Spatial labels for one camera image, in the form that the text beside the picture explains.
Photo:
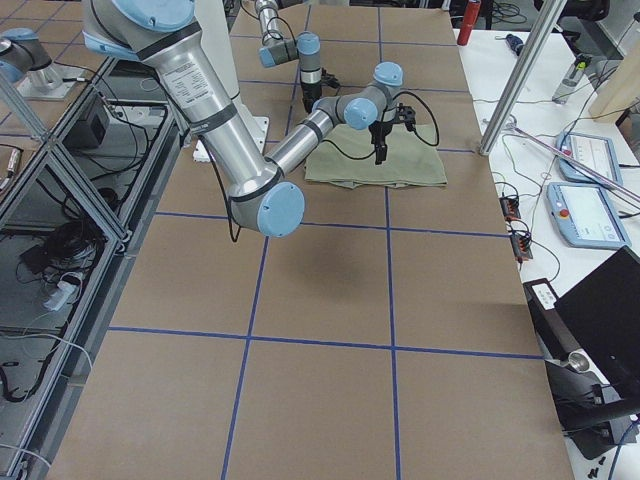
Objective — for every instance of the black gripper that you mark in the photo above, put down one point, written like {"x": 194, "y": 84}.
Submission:
{"x": 378, "y": 132}
{"x": 310, "y": 94}

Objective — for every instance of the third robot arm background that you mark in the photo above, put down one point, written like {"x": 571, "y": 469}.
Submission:
{"x": 22, "y": 52}

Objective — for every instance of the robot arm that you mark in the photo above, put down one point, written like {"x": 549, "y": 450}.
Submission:
{"x": 279, "y": 46}
{"x": 187, "y": 44}

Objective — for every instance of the red bottle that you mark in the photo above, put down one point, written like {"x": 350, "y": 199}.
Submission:
{"x": 469, "y": 19}

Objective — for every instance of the teach pendant near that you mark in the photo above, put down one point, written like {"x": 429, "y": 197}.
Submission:
{"x": 584, "y": 216}

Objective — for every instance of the teach pendant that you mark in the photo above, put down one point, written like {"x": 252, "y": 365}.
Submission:
{"x": 584, "y": 216}
{"x": 596, "y": 152}

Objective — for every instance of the teach pendant far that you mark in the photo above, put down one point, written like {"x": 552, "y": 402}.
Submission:
{"x": 596, "y": 152}

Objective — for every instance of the black power adapter box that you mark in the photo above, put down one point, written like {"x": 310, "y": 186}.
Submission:
{"x": 90, "y": 128}

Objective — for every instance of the black laptop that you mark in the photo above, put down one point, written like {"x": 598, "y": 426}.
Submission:
{"x": 602, "y": 314}

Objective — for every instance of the white power strip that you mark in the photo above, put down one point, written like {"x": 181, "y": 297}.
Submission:
{"x": 62, "y": 293}

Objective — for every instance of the black monitor stand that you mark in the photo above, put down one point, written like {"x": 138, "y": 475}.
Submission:
{"x": 578, "y": 393}

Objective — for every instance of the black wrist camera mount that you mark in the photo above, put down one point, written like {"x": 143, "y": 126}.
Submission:
{"x": 405, "y": 115}
{"x": 330, "y": 80}

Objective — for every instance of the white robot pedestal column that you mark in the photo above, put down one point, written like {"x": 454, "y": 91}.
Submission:
{"x": 216, "y": 44}

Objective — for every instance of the aluminium frame post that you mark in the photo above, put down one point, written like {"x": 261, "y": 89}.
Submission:
{"x": 541, "y": 29}

